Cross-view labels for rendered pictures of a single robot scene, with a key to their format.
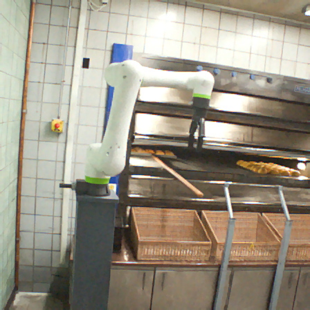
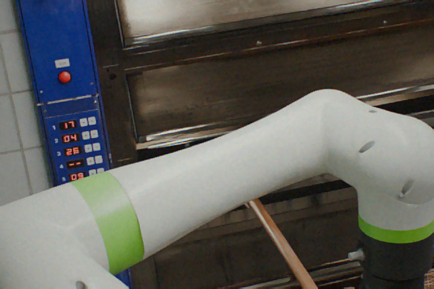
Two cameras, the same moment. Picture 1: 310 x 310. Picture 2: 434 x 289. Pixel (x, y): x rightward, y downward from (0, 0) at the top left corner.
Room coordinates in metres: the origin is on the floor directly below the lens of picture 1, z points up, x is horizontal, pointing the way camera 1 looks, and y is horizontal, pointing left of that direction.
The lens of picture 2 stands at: (1.07, 0.02, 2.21)
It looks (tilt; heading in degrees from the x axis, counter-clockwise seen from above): 24 degrees down; 359
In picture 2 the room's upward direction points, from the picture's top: 6 degrees counter-clockwise
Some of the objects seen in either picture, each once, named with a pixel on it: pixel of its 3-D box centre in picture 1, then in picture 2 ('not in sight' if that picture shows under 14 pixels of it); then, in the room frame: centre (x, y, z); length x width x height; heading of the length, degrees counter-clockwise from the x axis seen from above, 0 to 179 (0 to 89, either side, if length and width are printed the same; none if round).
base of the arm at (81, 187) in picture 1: (85, 186); not in sight; (1.75, 0.33, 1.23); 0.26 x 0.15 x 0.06; 105
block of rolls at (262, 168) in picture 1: (267, 167); not in sight; (3.63, -1.18, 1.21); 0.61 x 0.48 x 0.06; 11
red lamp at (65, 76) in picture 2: not in sight; (64, 72); (2.85, 0.33, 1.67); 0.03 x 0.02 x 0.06; 101
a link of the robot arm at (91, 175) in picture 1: (99, 162); not in sight; (1.75, 0.27, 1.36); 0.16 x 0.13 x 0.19; 28
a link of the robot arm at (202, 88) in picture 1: (202, 84); (392, 170); (1.88, -0.21, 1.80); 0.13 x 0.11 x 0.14; 28
